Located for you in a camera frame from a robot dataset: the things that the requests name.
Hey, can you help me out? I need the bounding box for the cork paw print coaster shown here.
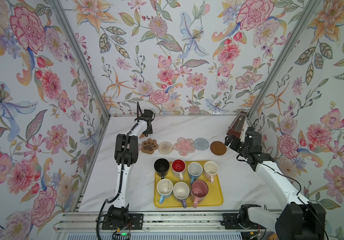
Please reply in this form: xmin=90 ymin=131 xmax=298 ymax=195
xmin=141 ymin=139 xmax=159 ymax=155

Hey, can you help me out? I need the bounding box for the brown wooden round coaster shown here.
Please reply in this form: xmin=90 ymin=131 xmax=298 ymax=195
xmin=210 ymin=141 xmax=227 ymax=156

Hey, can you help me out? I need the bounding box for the white embroidered round coaster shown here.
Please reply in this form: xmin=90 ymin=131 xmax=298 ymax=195
xmin=158 ymin=141 xmax=173 ymax=155

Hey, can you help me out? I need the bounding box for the cream mug pink handle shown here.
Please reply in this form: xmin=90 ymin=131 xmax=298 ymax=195
xmin=203 ymin=161 xmax=219 ymax=183

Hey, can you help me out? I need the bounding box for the pink flower coaster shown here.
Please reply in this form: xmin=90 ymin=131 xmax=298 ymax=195
xmin=173 ymin=137 xmax=196 ymax=156

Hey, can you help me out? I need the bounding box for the grey round coaster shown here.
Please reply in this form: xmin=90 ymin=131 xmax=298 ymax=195
xmin=194 ymin=138 xmax=210 ymax=151

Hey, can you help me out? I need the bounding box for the black mug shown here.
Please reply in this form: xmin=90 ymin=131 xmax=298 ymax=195
xmin=154 ymin=159 xmax=170 ymax=179

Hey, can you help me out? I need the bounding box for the white mug light-blue handle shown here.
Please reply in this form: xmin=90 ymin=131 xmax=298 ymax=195
xmin=157 ymin=179 xmax=173 ymax=204

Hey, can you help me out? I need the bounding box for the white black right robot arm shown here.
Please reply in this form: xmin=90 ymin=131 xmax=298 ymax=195
xmin=224 ymin=127 xmax=328 ymax=240

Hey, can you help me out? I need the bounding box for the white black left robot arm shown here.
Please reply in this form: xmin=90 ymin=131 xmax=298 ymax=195
xmin=96 ymin=102 xmax=155 ymax=231

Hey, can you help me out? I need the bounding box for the brown wooden metronome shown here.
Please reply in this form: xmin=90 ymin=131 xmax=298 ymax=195
xmin=227 ymin=111 xmax=247 ymax=138

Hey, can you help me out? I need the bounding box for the red interior white mug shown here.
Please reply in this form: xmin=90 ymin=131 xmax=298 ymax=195
xmin=171 ymin=159 xmax=186 ymax=181

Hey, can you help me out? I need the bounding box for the yellow tray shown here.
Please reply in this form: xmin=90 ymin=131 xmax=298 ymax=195
xmin=154 ymin=161 xmax=224 ymax=209

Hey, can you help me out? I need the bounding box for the white mug blue handle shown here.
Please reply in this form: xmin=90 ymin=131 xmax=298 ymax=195
xmin=187 ymin=162 xmax=203 ymax=185

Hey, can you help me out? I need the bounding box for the white mug purple handle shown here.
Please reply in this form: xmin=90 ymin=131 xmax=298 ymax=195
xmin=173 ymin=182 xmax=190 ymax=209

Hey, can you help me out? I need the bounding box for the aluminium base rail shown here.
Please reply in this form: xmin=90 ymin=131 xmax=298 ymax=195
xmin=53 ymin=211 xmax=280 ymax=233

